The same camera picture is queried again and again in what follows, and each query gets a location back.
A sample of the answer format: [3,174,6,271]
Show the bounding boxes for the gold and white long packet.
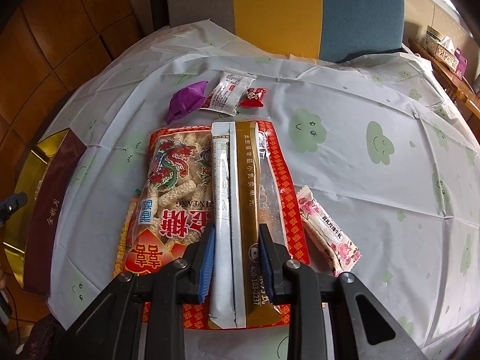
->
[208,120,285,330]

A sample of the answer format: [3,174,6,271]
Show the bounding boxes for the pink floral snack bar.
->
[296,186,361,277]

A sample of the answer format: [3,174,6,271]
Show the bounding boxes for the large red rice-stick snack bag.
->
[115,120,309,329]

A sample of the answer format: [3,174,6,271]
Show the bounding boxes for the small red candy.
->
[239,88,269,108]

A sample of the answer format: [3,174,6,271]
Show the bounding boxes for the white printed snack packet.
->
[201,68,257,116]

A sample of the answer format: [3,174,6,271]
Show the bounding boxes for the purple snack packet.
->
[165,80,208,125]

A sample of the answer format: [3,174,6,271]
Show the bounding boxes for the gold tin box maroon sides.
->
[3,128,86,296]

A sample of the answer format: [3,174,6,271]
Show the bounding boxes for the white cloud-print tablecloth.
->
[47,21,479,359]

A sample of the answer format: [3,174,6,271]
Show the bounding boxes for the wooden cabinet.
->
[1,0,143,197]

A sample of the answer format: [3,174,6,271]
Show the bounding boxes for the grey yellow blue sofa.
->
[167,0,404,63]

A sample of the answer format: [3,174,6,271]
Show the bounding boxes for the wooden side table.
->
[408,38,479,119]

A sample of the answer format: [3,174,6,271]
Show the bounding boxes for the tissue box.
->
[424,26,459,72]

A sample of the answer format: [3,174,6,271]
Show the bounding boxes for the pink small box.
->
[455,48,468,80]

